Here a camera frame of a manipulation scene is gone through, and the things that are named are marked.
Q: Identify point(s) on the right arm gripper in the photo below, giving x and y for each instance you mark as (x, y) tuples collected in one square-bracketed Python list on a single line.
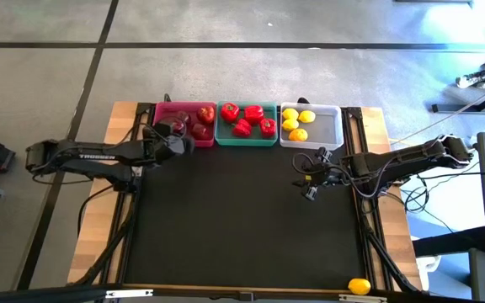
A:
[(324, 173)]

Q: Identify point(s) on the white plastic basket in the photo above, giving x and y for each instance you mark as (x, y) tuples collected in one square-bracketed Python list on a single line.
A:
[(328, 130)]

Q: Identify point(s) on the teal plastic basket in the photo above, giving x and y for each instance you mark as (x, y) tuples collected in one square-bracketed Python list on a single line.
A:
[(225, 134)]

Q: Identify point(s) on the orange yellow lemon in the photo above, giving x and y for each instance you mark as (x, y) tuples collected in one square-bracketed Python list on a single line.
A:
[(298, 134)]

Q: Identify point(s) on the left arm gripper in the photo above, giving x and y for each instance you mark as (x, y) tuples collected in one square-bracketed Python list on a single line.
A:
[(168, 147)]

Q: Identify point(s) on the bright red apple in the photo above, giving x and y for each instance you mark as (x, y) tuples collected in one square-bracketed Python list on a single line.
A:
[(205, 114)]

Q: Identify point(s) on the black metal table frame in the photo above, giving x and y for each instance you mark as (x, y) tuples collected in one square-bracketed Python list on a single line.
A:
[(369, 237)]

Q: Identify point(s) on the black table mat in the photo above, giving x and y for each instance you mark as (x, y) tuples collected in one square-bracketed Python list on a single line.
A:
[(242, 219)]

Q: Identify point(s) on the black floor beam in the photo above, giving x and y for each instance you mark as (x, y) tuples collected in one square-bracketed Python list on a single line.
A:
[(449, 242)]

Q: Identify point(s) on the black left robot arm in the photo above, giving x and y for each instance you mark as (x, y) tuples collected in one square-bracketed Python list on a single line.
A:
[(95, 156)]

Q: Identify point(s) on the dark red apple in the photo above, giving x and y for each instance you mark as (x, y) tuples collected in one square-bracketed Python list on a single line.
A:
[(178, 126), (200, 131), (183, 115)]

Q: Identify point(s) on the silver metal bracket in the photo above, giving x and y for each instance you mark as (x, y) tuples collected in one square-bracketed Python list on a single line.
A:
[(129, 293), (362, 299)]

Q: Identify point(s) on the red bell pepper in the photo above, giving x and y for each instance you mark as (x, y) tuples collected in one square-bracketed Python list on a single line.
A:
[(242, 128), (254, 114), (230, 112), (268, 127)]

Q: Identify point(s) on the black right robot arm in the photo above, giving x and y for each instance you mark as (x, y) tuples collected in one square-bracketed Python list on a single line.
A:
[(406, 162)]

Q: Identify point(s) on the pink plastic basket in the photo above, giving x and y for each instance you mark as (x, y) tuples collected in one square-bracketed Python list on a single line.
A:
[(171, 110)]

